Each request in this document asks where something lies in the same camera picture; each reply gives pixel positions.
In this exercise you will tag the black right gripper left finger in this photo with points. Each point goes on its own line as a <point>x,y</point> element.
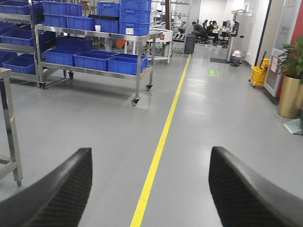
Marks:
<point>57,200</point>

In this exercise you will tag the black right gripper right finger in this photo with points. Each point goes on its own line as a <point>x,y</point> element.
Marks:
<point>244,198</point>

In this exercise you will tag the gold planter with plant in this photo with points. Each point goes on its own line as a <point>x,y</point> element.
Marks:
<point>291,67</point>

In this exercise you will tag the yellow mop bucket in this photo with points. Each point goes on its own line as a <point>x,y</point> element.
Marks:
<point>258,73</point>

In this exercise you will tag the steel wheeled bin cart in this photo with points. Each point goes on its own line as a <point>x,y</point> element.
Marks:
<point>102,63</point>

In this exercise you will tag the grey trash bin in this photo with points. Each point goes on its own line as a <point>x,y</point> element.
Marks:
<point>189,44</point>

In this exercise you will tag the steel table leg frame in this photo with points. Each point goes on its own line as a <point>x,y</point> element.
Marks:
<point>13,162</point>

